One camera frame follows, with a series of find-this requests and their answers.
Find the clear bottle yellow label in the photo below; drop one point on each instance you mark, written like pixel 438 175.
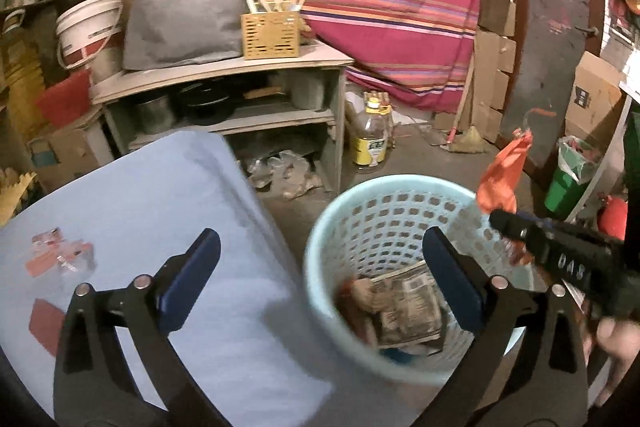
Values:
pixel 370 132

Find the cardboard sheets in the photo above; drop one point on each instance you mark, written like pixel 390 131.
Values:
pixel 492 57

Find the clear plastic wrapper red print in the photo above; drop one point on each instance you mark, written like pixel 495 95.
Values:
pixel 76 255
pixel 47 238

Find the black pan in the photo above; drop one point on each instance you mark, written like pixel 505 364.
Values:
pixel 205 102

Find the wooden shelf unit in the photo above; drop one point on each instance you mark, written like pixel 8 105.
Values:
pixel 220 72

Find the paper trash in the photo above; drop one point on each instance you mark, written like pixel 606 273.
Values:
pixel 410 312

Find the small metal pot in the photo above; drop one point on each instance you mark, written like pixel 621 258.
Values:
pixel 155 112

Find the white plastic bucket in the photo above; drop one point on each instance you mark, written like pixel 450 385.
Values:
pixel 87 32

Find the yellow perforated box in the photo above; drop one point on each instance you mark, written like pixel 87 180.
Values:
pixel 270 37

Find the brown cardboard box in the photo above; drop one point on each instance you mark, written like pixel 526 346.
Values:
pixel 595 97

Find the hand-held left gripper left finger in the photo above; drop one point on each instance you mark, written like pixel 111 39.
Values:
pixel 192 267

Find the large yellow oil bottle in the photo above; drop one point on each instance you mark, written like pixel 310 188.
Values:
pixel 25 97

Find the cardboard box blue print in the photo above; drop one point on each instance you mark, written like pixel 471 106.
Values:
pixel 70 152

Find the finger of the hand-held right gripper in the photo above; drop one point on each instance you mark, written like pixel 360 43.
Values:
pixel 510 229
pixel 535 221

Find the yellow jagged tray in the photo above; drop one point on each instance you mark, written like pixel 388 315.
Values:
pixel 15 197

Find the grey metal door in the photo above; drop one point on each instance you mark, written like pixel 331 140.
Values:
pixel 560 32

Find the grey fabric bag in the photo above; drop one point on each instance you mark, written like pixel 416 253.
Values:
pixel 185 17

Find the crumpled clear plastic bags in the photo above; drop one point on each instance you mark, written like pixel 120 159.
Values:
pixel 285 172

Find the bundle of wooden sticks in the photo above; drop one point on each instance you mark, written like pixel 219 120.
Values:
pixel 277 2

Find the orange plastic wrapper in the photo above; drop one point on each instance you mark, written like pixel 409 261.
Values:
pixel 505 177

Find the green bin with bag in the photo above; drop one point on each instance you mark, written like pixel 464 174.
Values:
pixel 565 187

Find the straw broom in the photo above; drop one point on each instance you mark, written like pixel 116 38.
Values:
pixel 470 142

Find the red strip wrapper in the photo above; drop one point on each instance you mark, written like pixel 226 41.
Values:
pixel 37 268

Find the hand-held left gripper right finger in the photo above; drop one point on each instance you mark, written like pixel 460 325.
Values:
pixel 450 277

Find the light blue perforated basket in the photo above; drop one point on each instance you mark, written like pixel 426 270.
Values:
pixel 320 277

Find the dark red wrapper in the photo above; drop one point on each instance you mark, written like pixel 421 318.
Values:
pixel 45 324

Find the person's right hand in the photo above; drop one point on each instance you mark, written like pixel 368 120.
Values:
pixel 617 347

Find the brown crumpled wrapper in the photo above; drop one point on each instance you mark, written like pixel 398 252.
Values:
pixel 362 299

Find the red plastic bowl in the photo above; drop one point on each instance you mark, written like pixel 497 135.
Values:
pixel 62 99

